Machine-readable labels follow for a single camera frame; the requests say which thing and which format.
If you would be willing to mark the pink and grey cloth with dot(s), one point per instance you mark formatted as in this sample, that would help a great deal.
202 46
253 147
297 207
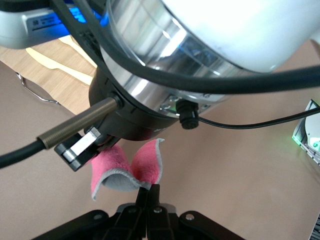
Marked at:
147 165

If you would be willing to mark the yellow plastic knife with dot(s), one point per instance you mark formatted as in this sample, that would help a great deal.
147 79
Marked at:
50 62

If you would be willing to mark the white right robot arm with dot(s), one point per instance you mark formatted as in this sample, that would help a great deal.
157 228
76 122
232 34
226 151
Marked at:
225 30

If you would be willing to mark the wooden cutting board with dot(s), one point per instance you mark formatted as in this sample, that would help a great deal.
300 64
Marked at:
62 87

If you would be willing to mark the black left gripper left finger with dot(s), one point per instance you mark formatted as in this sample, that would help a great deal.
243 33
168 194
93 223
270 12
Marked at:
142 200

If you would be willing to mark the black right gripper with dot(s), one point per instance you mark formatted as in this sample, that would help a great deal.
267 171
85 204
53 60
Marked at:
130 125

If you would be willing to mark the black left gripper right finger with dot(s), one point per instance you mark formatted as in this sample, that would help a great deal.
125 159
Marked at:
155 197

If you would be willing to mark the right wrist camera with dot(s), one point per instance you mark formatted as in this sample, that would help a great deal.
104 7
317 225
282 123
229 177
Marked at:
20 32

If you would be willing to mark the yellow plastic fork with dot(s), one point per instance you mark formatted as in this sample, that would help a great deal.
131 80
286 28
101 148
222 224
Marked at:
75 47

